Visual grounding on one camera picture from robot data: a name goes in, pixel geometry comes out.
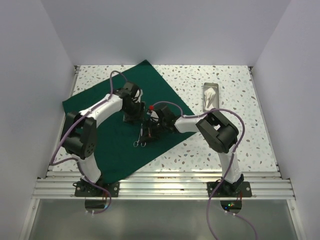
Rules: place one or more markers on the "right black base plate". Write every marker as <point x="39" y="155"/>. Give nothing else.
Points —
<point x="226" y="190"/>

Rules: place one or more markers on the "green surgical cloth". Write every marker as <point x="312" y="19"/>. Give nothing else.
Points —
<point x="115" y="154"/>

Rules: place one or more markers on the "curved-tip tweezers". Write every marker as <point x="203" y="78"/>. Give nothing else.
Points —
<point x="207" y="105"/>

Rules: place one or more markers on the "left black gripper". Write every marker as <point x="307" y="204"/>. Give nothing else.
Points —
<point x="139" y="116"/>

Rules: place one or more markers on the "steel hemostat forceps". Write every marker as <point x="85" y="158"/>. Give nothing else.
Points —
<point x="138" y="142"/>

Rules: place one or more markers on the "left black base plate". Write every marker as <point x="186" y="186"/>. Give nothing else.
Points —
<point x="85" y="189"/>

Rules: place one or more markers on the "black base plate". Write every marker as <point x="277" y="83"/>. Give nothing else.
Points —
<point x="226" y="190"/>
<point x="85" y="189"/>

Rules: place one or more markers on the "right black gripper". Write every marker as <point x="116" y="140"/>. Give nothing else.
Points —
<point x="149" y="134"/>

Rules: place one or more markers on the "fine straight tweezers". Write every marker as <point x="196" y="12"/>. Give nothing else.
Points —
<point x="212" y="98"/>

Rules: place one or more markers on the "aluminium rail frame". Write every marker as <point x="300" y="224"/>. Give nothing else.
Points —
<point x="167" y="199"/>

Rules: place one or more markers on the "metal tray tin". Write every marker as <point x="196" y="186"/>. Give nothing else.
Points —
<point x="216" y="101"/>

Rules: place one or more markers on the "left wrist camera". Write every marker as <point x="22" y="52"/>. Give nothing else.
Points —
<point x="139" y="95"/>

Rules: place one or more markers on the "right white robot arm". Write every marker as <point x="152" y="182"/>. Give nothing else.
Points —
<point x="217" y="130"/>

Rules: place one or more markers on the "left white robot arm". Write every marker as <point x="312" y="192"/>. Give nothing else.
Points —
<point x="79" y="135"/>

